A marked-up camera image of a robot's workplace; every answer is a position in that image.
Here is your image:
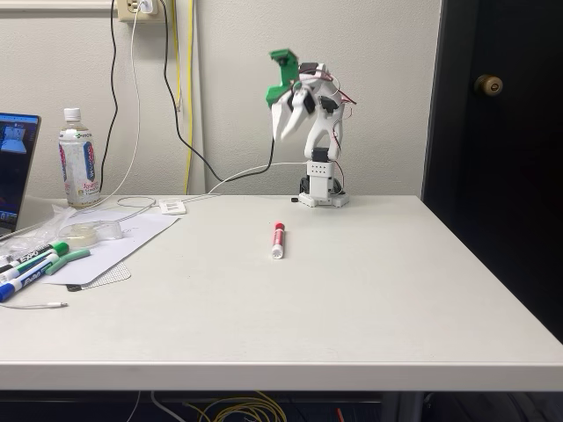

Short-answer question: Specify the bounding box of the clear plastic bag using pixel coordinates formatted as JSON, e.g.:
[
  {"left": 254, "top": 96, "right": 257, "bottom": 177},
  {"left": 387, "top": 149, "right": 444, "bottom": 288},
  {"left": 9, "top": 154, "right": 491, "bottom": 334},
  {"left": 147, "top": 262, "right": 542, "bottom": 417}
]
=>
[{"left": 0, "top": 203, "right": 78, "bottom": 265}]

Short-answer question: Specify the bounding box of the white lightning cable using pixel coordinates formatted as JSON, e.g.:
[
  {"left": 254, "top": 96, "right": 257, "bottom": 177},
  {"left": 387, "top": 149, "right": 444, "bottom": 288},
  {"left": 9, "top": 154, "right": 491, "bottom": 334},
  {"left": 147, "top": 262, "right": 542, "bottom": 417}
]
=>
[{"left": 0, "top": 301, "right": 70, "bottom": 311}]

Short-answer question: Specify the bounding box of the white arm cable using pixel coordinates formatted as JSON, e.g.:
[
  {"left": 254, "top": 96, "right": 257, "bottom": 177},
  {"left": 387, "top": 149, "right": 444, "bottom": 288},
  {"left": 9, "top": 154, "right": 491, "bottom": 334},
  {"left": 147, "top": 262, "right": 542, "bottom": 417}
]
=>
[{"left": 182, "top": 161, "right": 310, "bottom": 204}]

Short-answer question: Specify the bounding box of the white adapter hub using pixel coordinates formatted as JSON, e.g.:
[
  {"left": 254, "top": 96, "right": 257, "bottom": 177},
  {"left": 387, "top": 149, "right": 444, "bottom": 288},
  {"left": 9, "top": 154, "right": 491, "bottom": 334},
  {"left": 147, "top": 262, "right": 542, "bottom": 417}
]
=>
[{"left": 157, "top": 198, "right": 188, "bottom": 215}]

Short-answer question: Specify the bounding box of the blue Expo marker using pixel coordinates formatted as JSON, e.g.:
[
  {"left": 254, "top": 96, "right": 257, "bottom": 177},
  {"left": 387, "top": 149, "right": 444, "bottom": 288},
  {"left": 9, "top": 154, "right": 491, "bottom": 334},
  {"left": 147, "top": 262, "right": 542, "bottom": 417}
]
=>
[{"left": 0, "top": 273, "right": 46, "bottom": 303}]

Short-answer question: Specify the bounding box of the black power cable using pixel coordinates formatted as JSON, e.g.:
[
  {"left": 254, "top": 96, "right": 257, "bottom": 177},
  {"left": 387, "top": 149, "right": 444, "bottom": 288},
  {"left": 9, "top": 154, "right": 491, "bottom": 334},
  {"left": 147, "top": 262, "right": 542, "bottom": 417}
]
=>
[{"left": 97, "top": 0, "right": 120, "bottom": 201}]

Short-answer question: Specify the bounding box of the green Expo marker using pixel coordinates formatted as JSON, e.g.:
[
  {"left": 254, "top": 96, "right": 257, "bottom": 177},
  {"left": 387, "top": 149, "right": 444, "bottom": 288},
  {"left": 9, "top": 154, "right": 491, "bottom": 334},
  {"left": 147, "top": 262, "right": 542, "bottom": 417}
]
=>
[{"left": 8, "top": 240, "right": 70, "bottom": 267}]

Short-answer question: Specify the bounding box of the red Expo marker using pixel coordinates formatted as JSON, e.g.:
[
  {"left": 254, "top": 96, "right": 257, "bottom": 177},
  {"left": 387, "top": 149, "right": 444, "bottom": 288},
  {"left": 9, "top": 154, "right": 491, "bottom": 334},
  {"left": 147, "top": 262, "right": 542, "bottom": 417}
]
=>
[{"left": 270, "top": 221, "right": 288, "bottom": 261}]

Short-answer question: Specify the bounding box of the grey table leg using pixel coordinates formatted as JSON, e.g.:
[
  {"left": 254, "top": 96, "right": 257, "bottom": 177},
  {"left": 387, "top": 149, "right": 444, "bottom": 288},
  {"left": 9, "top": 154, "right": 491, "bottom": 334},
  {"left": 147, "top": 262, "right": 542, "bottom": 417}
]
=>
[{"left": 381, "top": 390, "right": 426, "bottom": 422}]

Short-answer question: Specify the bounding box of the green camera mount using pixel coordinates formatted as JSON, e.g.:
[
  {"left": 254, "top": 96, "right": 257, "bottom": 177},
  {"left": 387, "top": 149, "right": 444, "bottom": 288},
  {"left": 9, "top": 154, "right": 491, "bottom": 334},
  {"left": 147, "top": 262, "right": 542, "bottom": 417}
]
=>
[{"left": 263, "top": 47, "right": 303, "bottom": 109}]

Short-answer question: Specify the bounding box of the white cable under table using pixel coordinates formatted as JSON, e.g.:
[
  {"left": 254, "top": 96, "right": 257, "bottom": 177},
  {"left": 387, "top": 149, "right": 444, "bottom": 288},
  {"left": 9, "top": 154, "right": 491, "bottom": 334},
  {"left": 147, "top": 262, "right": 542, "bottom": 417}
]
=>
[{"left": 150, "top": 389, "right": 181, "bottom": 422}]

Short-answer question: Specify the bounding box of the thin white cable loop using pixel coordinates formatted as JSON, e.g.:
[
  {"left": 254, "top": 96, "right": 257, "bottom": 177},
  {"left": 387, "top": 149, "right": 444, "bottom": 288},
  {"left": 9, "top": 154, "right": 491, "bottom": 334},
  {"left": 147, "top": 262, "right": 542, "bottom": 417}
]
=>
[{"left": 72, "top": 195, "right": 158, "bottom": 223}]

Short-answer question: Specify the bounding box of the yellow network cable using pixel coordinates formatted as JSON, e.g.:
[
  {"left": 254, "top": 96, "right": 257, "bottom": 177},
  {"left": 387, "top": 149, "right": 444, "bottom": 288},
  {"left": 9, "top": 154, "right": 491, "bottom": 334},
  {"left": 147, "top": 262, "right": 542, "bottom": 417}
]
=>
[{"left": 183, "top": 0, "right": 195, "bottom": 195}]

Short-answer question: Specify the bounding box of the clear drink bottle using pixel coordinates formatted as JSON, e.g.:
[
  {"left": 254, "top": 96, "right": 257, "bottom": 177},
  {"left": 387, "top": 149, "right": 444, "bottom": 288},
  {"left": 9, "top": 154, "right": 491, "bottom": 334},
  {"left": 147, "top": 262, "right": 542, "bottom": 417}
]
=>
[{"left": 57, "top": 107, "right": 102, "bottom": 209}]

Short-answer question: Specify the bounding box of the white paper sheet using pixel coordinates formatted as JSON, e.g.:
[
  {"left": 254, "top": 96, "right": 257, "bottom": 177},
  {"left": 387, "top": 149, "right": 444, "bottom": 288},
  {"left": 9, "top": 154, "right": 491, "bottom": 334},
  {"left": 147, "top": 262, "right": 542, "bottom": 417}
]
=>
[{"left": 43, "top": 214, "right": 182, "bottom": 287}]

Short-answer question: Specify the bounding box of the brass door knob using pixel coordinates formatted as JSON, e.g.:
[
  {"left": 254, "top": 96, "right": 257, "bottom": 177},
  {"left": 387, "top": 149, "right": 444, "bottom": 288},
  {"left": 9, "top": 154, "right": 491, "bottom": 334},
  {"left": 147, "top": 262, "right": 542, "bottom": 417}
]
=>
[{"left": 473, "top": 73, "right": 505, "bottom": 97}]

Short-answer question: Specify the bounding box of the yellow cable with connector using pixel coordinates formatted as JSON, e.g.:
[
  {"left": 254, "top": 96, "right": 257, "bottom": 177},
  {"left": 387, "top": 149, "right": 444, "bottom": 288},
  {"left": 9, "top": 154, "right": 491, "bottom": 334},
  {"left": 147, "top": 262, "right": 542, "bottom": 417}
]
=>
[{"left": 172, "top": 0, "right": 184, "bottom": 113}]

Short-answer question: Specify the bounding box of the yellow cable bundle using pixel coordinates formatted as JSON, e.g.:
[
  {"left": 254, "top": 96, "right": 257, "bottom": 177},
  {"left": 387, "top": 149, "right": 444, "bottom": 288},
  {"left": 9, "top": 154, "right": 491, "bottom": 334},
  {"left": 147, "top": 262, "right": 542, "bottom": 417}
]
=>
[{"left": 182, "top": 390, "right": 289, "bottom": 422}]

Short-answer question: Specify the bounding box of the light green plastic clip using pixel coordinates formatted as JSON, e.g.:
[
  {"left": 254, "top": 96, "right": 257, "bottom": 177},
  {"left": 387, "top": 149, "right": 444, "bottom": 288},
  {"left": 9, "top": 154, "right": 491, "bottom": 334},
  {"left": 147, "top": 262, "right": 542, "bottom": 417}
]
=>
[{"left": 45, "top": 248, "right": 91, "bottom": 277}]

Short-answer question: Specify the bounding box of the grey laptop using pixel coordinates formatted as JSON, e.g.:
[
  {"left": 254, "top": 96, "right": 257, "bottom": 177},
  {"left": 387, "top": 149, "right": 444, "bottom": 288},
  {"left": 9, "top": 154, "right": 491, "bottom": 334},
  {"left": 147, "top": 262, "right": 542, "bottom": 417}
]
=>
[{"left": 0, "top": 113, "right": 58, "bottom": 242}]

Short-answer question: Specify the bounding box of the beige wall outlet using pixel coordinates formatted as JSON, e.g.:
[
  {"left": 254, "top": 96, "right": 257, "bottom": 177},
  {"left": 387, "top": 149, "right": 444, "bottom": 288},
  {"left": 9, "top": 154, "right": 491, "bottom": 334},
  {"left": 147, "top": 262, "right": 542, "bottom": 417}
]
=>
[{"left": 117, "top": 0, "right": 158, "bottom": 23}]

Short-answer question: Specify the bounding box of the black door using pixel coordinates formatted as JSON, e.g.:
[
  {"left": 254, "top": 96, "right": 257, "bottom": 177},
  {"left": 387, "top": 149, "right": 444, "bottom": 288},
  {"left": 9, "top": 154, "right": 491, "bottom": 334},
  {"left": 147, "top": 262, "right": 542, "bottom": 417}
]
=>
[{"left": 420, "top": 0, "right": 563, "bottom": 344}]

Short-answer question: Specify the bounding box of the black Expo marker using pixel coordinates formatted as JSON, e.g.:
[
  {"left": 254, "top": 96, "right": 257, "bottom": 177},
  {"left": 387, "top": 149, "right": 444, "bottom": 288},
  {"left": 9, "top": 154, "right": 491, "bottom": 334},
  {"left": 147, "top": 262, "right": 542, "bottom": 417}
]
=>
[{"left": 0, "top": 251, "right": 62, "bottom": 286}]

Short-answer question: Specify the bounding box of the black camera cable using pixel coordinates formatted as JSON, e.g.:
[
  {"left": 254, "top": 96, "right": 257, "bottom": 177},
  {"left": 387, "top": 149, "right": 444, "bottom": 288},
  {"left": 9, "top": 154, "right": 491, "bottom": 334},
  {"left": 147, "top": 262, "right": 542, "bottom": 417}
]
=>
[{"left": 161, "top": 0, "right": 277, "bottom": 184}]

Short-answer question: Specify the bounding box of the red black servo wire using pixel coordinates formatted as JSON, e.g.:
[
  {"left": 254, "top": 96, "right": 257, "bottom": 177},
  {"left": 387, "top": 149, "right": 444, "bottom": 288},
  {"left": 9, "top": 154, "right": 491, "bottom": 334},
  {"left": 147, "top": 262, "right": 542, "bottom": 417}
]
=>
[{"left": 327, "top": 74, "right": 358, "bottom": 120}]

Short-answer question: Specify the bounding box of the white charger cable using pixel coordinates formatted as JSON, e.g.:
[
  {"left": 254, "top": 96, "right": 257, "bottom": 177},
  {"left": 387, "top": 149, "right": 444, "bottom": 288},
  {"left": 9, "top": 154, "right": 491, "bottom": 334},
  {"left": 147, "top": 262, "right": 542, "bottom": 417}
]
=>
[{"left": 69, "top": 8, "right": 142, "bottom": 219}]

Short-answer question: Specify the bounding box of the clear tape dispenser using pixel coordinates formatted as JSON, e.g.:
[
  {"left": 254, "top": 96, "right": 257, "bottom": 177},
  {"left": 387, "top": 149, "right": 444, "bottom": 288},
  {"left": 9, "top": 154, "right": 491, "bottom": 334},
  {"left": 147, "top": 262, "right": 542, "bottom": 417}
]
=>
[{"left": 59, "top": 221, "right": 126, "bottom": 245}]

